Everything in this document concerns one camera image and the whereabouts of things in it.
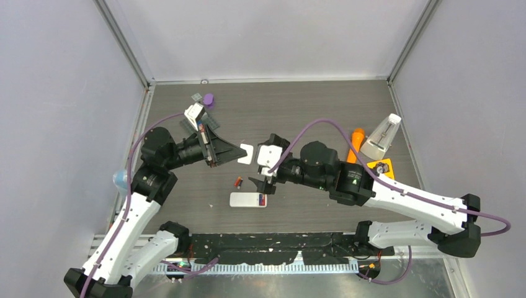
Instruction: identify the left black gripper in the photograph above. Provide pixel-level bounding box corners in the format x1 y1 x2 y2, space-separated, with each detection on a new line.
165 124 247 170

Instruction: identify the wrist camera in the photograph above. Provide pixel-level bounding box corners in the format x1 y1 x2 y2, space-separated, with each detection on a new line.
184 102 206 132
256 145 283 177

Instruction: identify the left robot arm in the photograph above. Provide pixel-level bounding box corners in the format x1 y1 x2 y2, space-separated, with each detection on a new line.
64 124 247 297

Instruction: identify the yellow toy piece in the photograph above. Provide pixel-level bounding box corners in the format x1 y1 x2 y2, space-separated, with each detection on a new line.
367 158 395 179

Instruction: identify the grey lego baseplate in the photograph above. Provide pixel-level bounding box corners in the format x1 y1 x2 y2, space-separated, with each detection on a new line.
179 112 220 134

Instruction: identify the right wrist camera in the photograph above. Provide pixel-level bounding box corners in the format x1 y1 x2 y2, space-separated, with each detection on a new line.
256 145 283 177

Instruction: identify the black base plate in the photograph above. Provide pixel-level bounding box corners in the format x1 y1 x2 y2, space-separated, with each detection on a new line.
191 232 394 265

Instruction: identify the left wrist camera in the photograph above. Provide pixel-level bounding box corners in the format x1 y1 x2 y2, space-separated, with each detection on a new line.
184 102 206 132

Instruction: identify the white remote control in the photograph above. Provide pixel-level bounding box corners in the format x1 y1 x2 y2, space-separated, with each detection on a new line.
229 192 268 208

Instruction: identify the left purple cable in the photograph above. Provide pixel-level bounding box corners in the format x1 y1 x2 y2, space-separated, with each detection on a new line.
79 112 188 298

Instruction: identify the blue plastic bottle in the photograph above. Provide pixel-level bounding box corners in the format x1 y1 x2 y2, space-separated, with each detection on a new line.
112 169 128 199

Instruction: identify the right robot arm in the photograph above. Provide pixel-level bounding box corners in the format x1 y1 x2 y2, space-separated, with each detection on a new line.
252 133 481 258

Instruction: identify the white battery cover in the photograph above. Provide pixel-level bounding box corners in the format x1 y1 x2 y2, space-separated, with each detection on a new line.
237 143 254 165

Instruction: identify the purple plastic cup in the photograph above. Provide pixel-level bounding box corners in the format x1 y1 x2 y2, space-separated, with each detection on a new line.
203 93 215 109

